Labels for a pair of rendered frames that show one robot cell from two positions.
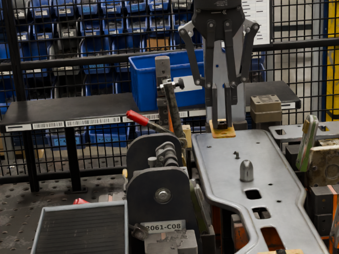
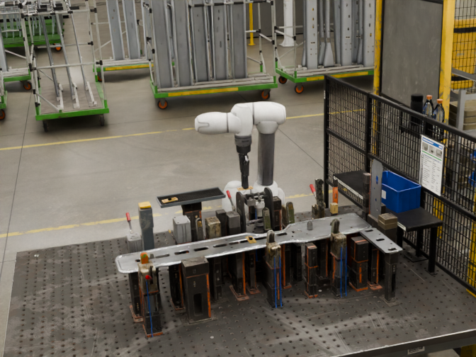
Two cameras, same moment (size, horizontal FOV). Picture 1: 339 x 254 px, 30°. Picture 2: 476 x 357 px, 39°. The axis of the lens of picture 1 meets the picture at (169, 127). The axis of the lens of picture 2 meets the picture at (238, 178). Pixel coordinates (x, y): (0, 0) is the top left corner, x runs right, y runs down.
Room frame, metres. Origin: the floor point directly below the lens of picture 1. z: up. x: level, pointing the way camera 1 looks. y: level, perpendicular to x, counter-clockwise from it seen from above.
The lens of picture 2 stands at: (0.12, -3.26, 2.55)
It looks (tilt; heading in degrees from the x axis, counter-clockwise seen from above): 21 degrees down; 75
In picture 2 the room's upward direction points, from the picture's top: 2 degrees counter-clockwise
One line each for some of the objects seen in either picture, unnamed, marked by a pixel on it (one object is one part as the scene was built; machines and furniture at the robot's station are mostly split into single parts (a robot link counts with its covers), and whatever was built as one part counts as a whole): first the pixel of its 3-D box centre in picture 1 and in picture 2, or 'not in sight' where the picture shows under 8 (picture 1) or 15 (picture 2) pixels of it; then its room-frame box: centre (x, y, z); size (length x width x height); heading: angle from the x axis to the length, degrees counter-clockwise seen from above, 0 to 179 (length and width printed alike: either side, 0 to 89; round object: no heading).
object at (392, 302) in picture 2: not in sight; (390, 276); (1.63, -0.54, 0.84); 0.11 x 0.06 x 0.29; 93
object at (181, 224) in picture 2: not in sight; (183, 253); (0.65, -0.04, 0.90); 0.13 x 0.10 x 0.41; 93
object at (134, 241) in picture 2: not in sight; (136, 266); (0.39, -0.05, 0.88); 0.11 x 0.10 x 0.36; 93
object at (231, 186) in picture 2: not in sight; (235, 198); (1.12, 0.58, 0.92); 0.18 x 0.16 x 0.22; 166
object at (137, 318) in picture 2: not in sight; (135, 288); (0.36, -0.22, 0.84); 0.18 x 0.06 x 0.29; 93
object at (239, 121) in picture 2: not in sight; (239, 119); (0.98, -0.09, 1.64); 0.13 x 0.11 x 0.16; 166
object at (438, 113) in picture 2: not in sight; (438, 117); (2.10, -0.14, 1.53); 0.06 x 0.06 x 0.20
